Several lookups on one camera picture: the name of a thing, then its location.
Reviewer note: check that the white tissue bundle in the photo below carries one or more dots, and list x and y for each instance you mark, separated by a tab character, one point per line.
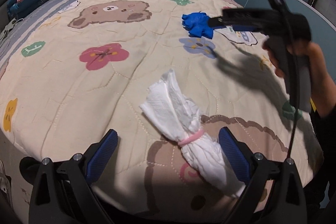
178	118

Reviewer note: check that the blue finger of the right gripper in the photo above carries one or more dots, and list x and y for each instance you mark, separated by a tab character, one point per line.
217	23

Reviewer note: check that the cream cartoon bear quilt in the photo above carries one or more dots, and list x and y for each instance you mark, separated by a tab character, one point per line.
255	109

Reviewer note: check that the green patterned small cloth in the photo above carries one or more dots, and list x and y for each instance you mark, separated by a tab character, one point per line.
9	27

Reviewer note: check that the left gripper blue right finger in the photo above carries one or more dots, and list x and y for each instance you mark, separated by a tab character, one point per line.
273	190

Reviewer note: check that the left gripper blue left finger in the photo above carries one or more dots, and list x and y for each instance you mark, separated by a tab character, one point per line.
62	190

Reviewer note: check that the blue rubber glove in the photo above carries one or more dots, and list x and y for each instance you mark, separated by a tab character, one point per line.
196	24

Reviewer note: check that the right hand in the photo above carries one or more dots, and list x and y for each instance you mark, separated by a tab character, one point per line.
302	66

